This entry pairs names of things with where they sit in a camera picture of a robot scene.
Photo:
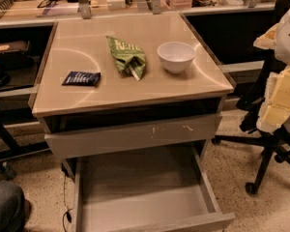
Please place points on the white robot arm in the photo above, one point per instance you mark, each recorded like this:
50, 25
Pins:
282, 53

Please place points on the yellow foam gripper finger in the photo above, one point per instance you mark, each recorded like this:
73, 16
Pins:
268, 39
276, 107

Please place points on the dark brown shoe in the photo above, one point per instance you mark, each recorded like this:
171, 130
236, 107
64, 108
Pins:
27, 209

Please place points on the dark blue snack packet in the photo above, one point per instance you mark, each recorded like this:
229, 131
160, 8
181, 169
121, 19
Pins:
82, 78

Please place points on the person's leg in jeans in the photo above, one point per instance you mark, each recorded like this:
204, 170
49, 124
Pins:
12, 215

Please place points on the open middle drawer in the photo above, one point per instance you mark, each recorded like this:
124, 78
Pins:
163, 189

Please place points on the white ceramic bowl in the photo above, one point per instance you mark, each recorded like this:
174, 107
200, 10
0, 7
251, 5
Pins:
175, 57

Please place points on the green jalapeno chip bag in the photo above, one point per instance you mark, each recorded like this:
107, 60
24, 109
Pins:
129, 58

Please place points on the closed top drawer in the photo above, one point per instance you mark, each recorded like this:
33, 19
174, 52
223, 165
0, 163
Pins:
80, 143

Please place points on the black office chair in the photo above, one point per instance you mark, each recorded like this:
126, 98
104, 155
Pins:
277, 142

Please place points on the grey drawer cabinet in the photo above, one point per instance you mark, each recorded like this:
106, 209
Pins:
119, 99

